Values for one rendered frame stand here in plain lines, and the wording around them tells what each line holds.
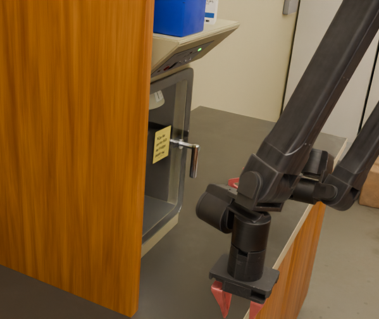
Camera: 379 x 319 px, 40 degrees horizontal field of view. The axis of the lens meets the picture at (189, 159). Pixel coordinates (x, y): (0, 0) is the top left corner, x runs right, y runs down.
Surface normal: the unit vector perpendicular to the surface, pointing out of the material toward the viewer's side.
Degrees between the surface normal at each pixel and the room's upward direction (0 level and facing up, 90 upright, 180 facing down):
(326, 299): 0
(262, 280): 1
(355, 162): 53
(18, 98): 90
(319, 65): 71
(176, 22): 90
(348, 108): 90
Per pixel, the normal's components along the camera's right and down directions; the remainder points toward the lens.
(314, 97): -0.64, -0.07
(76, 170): -0.43, 0.33
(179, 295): 0.08, -0.91
